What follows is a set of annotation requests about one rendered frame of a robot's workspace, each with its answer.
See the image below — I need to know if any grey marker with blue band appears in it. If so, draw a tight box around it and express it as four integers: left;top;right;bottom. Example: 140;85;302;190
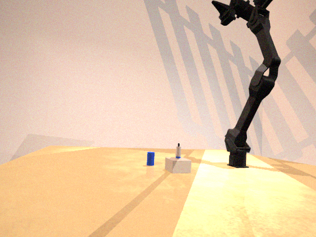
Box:
175;143;181;159

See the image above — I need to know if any beige square block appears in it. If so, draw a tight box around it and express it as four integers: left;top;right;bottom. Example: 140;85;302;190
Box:
165;158;192;173

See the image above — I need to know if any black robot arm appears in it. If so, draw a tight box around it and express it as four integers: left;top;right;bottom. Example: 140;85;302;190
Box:
225;0;281;168

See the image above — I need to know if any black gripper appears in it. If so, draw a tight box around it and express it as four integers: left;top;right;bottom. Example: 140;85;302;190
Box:
211;0;251;26

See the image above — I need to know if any blue marker cap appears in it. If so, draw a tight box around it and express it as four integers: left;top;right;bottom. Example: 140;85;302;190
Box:
147;152;155;166

